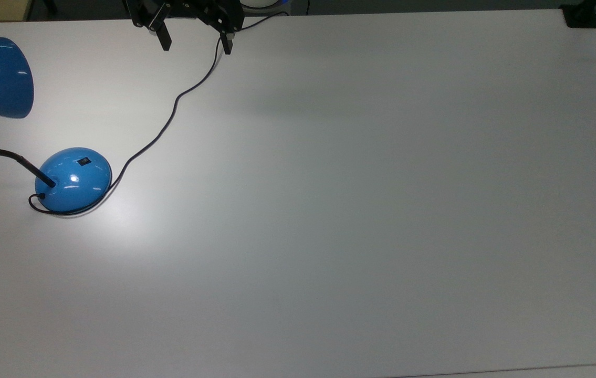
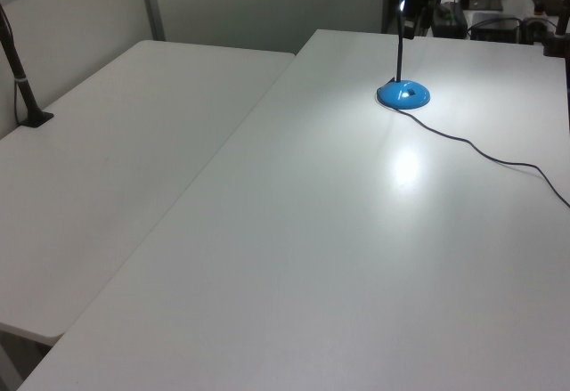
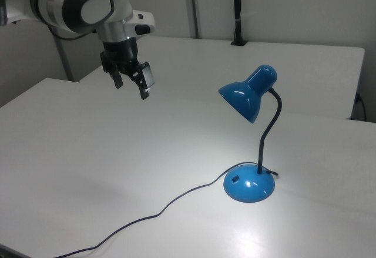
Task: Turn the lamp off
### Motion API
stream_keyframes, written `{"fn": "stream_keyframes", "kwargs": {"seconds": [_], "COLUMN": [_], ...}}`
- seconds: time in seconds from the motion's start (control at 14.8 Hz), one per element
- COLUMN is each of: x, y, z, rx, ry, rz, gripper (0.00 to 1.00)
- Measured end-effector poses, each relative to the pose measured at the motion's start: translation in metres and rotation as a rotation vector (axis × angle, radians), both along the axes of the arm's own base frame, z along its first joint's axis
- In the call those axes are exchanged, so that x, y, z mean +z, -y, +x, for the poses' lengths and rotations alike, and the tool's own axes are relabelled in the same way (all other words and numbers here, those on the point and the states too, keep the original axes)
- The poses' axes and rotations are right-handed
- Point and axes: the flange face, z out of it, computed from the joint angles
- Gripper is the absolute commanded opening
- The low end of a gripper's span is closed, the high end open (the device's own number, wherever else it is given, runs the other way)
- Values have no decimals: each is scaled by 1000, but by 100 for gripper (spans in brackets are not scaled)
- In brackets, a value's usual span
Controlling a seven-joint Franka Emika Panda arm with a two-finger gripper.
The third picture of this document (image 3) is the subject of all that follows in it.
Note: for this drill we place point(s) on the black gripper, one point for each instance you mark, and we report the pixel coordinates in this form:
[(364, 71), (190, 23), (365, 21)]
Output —
[(120, 55)]

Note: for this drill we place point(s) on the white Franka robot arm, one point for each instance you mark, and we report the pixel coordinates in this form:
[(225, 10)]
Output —
[(88, 2)]

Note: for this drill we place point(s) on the blue desk lamp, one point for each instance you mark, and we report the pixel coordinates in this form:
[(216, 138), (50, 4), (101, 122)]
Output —
[(252, 140)]

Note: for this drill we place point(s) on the black clamp pole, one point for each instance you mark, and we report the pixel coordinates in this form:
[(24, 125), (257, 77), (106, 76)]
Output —
[(238, 8)]

